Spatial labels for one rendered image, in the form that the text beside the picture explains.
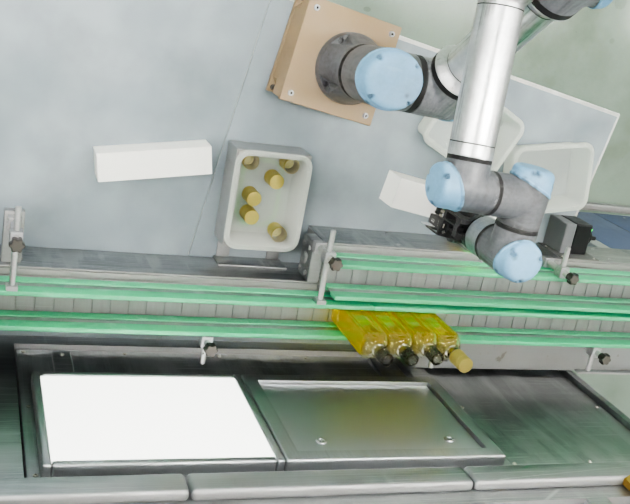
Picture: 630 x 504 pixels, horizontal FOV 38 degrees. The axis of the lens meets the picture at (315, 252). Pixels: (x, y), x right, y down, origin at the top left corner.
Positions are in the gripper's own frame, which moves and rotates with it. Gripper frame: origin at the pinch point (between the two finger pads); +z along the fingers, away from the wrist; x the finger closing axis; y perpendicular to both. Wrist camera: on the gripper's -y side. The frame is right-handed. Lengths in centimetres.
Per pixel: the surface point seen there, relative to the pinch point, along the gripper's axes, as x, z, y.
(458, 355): 29.5, -4.9, -14.1
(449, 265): 16.5, 17.5, -18.1
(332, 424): 47.6, -9.2, 10.9
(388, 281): 24.7, 21.2, -6.7
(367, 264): 19.8, 13.8, 4.0
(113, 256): 36, 30, 54
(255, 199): 15.1, 27.7, 28.4
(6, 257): 38, 23, 76
